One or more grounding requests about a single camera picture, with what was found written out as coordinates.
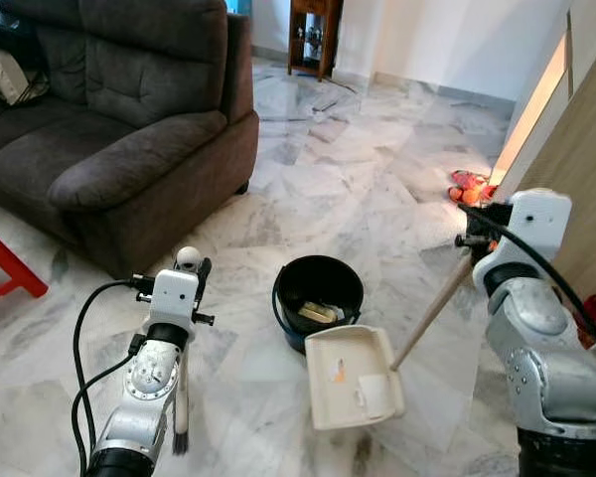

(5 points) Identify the dark wooden stand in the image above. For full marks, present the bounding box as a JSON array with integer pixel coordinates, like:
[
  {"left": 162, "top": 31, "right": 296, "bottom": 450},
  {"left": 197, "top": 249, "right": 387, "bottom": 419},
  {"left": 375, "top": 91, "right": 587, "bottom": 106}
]
[{"left": 286, "top": 0, "right": 345, "bottom": 82}]

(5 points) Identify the small black bucket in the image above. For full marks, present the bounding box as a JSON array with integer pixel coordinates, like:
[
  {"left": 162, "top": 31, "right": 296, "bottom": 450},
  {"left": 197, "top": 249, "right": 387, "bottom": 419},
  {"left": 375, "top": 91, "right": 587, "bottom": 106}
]
[{"left": 271, "top": 254, "right": 367, "bottom": 355}]

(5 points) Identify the yellow item in bucket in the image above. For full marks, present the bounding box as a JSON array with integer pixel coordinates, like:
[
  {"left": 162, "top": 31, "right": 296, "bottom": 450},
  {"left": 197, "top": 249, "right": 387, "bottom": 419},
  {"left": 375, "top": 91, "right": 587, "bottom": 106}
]
[{"left": 298, "top": 300, "right": 347, "bottom": 325}]

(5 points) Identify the red orange floor toy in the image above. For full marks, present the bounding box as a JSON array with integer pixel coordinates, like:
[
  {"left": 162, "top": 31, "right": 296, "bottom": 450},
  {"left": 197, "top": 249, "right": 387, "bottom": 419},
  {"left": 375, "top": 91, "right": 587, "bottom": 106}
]
[{"left": 447, "top": 169, "right": 500, "bottom": 207}]

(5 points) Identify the grey bag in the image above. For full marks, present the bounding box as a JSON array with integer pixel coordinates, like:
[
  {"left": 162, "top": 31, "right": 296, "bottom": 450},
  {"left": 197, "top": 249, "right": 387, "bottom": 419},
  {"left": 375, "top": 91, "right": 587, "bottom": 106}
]
[{"left": 0, "top": 45, "right": 51, "bottom": 108}]

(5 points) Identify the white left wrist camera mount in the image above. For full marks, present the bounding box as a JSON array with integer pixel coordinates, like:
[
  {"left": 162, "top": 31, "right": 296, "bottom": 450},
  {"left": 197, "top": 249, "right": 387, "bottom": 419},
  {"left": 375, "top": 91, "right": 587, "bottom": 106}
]
[{"left": 149, "top": 268, "right": 202, "bottom": 344}]

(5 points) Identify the light wood cabinet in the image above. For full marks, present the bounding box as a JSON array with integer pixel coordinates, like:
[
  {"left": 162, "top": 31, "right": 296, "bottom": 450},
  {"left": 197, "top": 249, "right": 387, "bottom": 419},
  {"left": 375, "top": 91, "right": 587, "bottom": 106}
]
[{"left": 497, "top": 30, "right": 596, "bottom": 299}]

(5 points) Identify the cream long-handled dustpan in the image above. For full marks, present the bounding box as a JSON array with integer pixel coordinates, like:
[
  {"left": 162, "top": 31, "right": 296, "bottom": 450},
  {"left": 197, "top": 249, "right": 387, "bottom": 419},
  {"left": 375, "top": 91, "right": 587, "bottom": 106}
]
[{"left": 305, "top": 256, "right": 476, "bottom": 432}]

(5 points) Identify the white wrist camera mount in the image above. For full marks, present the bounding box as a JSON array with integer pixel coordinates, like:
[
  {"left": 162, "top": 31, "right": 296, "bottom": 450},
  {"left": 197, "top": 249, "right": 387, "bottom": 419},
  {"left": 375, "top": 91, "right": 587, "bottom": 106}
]
[
  {"left": 149, "top": 268, "right": 202, "bottom": 344},
  {"left": 505, "top": 187, "right": 574, "bottom": 261}
]

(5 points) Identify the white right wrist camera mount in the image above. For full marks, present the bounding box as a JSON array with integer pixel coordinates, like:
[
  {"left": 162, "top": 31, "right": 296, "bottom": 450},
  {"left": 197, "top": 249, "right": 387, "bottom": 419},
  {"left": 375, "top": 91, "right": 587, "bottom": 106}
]
[{"left": 505, "top": 187, "right": 574, "bottom": 261}]

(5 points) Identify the cream-handled hand brush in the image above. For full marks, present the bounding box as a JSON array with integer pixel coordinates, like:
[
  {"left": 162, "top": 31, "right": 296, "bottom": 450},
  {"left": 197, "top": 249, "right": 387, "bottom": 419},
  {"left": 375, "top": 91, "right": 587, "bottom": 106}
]
[{"left": 171, "top": 245, "right": 205, "bottom": 458}]

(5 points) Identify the dark grey fabric sofa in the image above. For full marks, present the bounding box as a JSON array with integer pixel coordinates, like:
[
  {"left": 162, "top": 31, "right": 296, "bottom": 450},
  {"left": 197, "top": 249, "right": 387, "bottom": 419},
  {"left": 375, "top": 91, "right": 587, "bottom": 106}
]
[{"left": 0, "top": 0, "right": 261, "bottom": 279}]

